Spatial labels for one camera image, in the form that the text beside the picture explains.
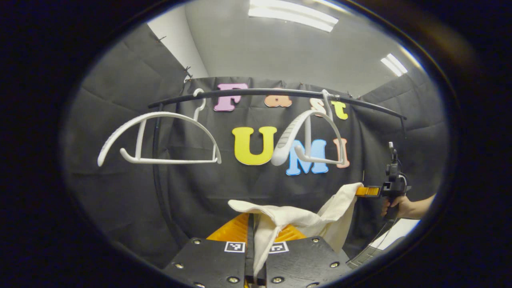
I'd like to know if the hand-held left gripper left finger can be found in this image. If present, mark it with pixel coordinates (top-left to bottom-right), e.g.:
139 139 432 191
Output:
161 213 255 288

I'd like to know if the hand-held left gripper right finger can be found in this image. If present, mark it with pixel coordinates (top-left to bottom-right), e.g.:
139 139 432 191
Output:
256 223 353 288

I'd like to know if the cream jacket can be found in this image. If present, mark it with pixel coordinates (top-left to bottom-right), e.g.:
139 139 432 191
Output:
228 182 364 276

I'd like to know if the white plastic hanger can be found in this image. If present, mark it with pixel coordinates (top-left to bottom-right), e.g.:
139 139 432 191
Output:
271 90 348 166
97 89 222 167

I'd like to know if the black clothes rack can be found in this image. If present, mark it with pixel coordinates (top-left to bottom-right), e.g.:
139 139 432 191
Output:
148 88 408 248

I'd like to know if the white ribbed box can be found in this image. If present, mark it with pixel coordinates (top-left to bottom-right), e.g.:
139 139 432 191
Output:
347 236 404 269

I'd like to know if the small ceiling light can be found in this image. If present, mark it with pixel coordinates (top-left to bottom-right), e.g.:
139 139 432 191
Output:
380 53 408 77

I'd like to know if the large ceiling light panel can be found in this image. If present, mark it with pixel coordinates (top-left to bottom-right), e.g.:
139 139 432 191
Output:
248 0 339 33

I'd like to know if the black cable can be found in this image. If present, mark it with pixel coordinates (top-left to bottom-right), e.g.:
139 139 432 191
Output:
346 218 397 263

